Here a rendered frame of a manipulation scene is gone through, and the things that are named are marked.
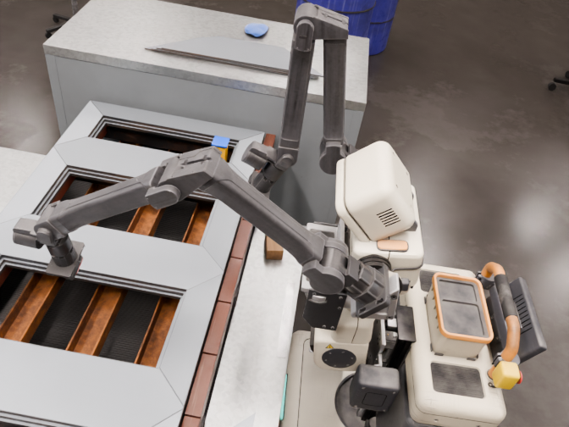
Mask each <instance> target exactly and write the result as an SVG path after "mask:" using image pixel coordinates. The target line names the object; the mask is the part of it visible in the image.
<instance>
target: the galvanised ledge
mask: <svg viewBox="0 0 569 427"><path fill-rule="evenodd" d="M264 240H265V234H263V233H262V232H261V231H260V230H259V229H257V228H256V227H255V230H254V234H253V237H252V241H251V246H250V250H249V253H248V257H247V260H246V266H245V270H244V273H243V276H242V280H241V283H240V289H239V295H238V298H237V302H236V305H235V309H234V312H233V316H232V319H231V323H230V326H229V332H228V335H227V339H226V342H225V346H224V351H223V355H222V358H221V362H220V365H219V369H218V375H217V378H216V381H215V385H214V388H213V394H212V398H211V401H210V404H209V408H208V411H207V417H206V421H205V427H234V426H235V425H237V424H238V423H240V422H241V421H243V420H244V419H246V418H248V417H250V416H251V415H253V414H254V413H256V415H255V419H254V424H253V427H278V426H279V416H280V409H281V404H282V398H283V393H284V387H285V376H286V370H287V364H288V359H289V353H290V343H291V337H292V331H293V325H294V319H295V314H296V304H297V298H298V291H299V286H300V280H301V270H302V266H301V265H300V264H298V263H297V261H296V259H295V258H294V257H293V256H292V255H290V254H289V253H288V252H287V251H286V250H284V254H283V258H282V260H271V259H266V253H265V241H264ZM287 282H290V283H295V289H294V296H293V303H292V310H291V317H290V330H289V337H288V343H287V350H286V357H285V358H279V357H277V351H278V345H279V334H280V328H281V322H282V316H283V310H284V304H285V292H286V286H287Z"/></svg>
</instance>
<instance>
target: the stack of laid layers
mask: <svg viewBox="0 0 569 427"><path fill-rule="evenodd" d="M106 125H109V126H113V127H118V128H123V129H127V130H136V131H141V132H146V133H150V134H155V135H160V136H168V137H173V138H178V139H182V140H187V141H196V142H200V143H205V144H210V145H212V142H213V138H214V136H210V135H205V134H201V133H196V132H191V131H187V130H178V129H173V128H168V127H164V126H159V125H150V124H146V123H141V122H136V121H132V120H127V119H118V118H114V117H108V116H104V115H103V116H102V117H101V119H100V120H99V122H98V123H97V125H96V126H95V127H94V129H93V130H92V132H91V133H90V135H89V136H88V137H92V138H98V136H99V135H100V134H101V132H102V130H103V129H104V127H105V126H106ZM238 143H239V141H237V140H233V139H229V144H228V148H233V149H234V151H233V153H232V156H231V158H230V161H229V162H230V163H232V160H233V157H234V155H235V150H236V148H237V146H238ZM70 176H75V177H80V178H85V179H89V180H98V181H102V182H107V183H112V184H118V183H120V182H123V181H126V180H129V179H132V178H134V177H129V176H125V175H116V174H112V173H107V172H102V171H98V170H93V169H84V168H80V167H75V166H70V165H67V166H66V167H65V168H64V170H63V171H62V173H61V174H60V176H59V177H58V178H57V179H56V180H55V182H54V183H53V184H52V186H51V188H50V189H49V190H48V192H47V193H46V195H45V196H44V198H43V199H42V200H41V201H40V202H39V204H38V205H37V206H36V208H35V210H34V211H33V212H32V213H31V214H34V215H40V216H41V215H42V213H43V212H44V210H45V209H46V207H47V205H48V204H51V203H52V201H53V200H54V198H55V197H56V196H57V194H58V193H59V192H60V190H61V189H62V187H63V186H64V184H65V183H66V181H67V180H68V178H69V177H70ZM188 198H194V199H198V200H203V201H208V202H215V203H214V205H213V210H212V212H211V215H210V217H209V220H208V222H207V227H206V229H205V231H204V234H203V237H202V240H201V243H200V246H202V244H203V242H204V239H205V237H206V234H207V230H208V227H209V225H210V223H211V220H212V217H213V213H214V210H215V208H216V206H217V203H218V199H217V198H216V197H214V196H212V195H210V194H208V193H206V192H204V191H201V190H198V189H197V190H195V191H194V192H192V193H191V194H190V195H189V196H188ZM240 219H241V216H240ZM240 219H239V222H238V225H237V228H236V231H235V236H234V240H233V242H232V245H231V248H230V251H229V256H230V254H231V251H232V247H233V245H234V241H235V237H236V233H237V230H238V227H239V224H240ZM229 256H228V259H227V263H226V265H225V269H224V274H225V271H226V268H227V265H228V261H229ZM47 266H48V263H42V262H37V261H33V260H29V259H23V258H16V257H10V256H6V255H2V254H1V256H0V275H1V273H2V272H3V271H4V270H5V268H6V267H10V268H14V269H22V270H27V271H31V272H36V273H40V274H45V275H46V274H47V273H46V269H47ZM224 274H223V277H222V279H221V282H220V286H219V288H218V294H219V292H220V288H221V285H222V282H223V279H224ZM74 280H80V281H84V282H89V283H94V284H98V285H103V286H111V287H116V288H120V289H125V290H130V291H138V292H143V293H147V294H152V295H157V296H161V297H169V298H174V299H179V300H180V302H179V305H178V307H177V309H176V312H175V315H174V319H173V321H172V324H171V326H170V329H169V332H168V335H167V338H166V341H165V342H164V345H163V350H162V352H161V354H160V357H159V359H158V362H157V366H156V368H157V369H160V368H159V367H160V364H161V362H162V359H163V355H164V353H165V350H166V347H167V345H168V341H169V338H170V336H171V333H172V330H173V328H174V324H175V321H176V319H177V316H178V313H179V311H180V307H181V304H182V302H183V299H184V297H185V293H186V291H187V290H185V289H180V288H176V287H171V286H163V285H159V284H153V283H149V282H145V281H139V280H132V279H127V278H122V277H118V276H113V275H109V274H100V273H96V272H91V271H86V270H82V269H79V271H78V273H77V274H76V276H75V278H74ZM218 294H217V296H216V300H215V303H214V305H213V310H212V314H211V317H210V319H209V323H208V326H207V331H206V334H205V337H204V340H203V343H202V348H201V351H200V354H199V357H198V360H197V363H196V368H195V371H194V374H193V377H192V381H191V385H190V389H189V391H188V394H187V398H186V400H185V405H184V408H183V412H182V414H181V418H180V422H179V426H178V427H180V425H181V422H182V418H183V416H184V412H185V407H186V404H187V402H188V398H189V395H190V392H191V387H192V384H193V381H194V378H195V375H196V370H197V366H198V364H199V361H200V357H201V355H202V349H203V347H204V343H205V340H206V337H207V332H208V329H209V326H210V323H211V320H212V316H213V311H214V309H215V306H216V302H217V300H218ZM0 423H2V424H10V425H15V426H19V427H84V426H79V425H75V424H67V423H62V422H58V421H53V420H49V419H41V418H37V417H31V416H27V415H23V414H18V413H10V412H5V411H1V410H0Z"/></svg>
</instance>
